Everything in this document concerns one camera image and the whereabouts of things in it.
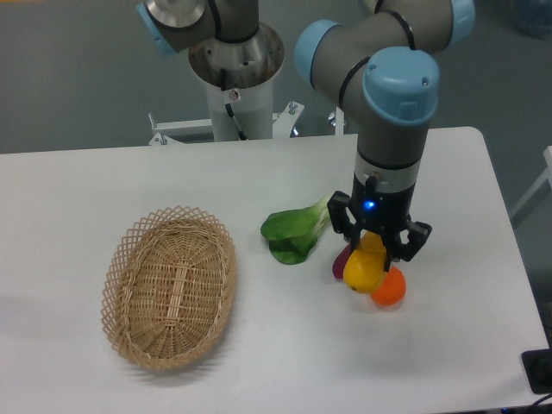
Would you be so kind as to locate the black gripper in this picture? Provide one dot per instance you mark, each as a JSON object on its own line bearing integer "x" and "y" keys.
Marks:
{"x": 402, "y": 237}

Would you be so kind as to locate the yellow mango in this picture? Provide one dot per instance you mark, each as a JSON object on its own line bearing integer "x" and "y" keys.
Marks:
{"x": 364, "y": 269}

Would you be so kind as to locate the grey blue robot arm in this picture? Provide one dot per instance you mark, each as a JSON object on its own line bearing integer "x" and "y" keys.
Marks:
{"x": 381, "y": 73}

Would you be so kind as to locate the purple sweet potato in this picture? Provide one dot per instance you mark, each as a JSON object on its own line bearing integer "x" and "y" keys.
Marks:
{"x": 340, "y": 263}

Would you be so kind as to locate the orange tangerine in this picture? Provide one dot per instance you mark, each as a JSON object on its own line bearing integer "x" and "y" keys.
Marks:
{"x": 392, "y": 290}

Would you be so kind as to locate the green bok choy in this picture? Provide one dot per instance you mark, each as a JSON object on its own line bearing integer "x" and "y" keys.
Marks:
{"x": 292, "y": 234}

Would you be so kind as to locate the white furniture leg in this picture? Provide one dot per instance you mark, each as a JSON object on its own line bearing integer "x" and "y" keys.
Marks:
{"x": 535, "y": 194}

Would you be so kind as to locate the black device at edge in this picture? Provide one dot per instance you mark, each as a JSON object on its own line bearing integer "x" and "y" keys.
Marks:
{"x": 537, "y": 367}

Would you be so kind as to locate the woven wicker basket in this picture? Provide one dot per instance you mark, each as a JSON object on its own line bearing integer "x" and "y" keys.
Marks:
{"x": 169, "y": 290}

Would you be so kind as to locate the white metal base frame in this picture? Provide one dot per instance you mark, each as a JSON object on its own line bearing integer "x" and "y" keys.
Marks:
{"x": 290, "y": 123}

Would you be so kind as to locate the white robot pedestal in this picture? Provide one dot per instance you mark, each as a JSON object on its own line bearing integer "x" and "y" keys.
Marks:
{"x": 247, "y": 109}

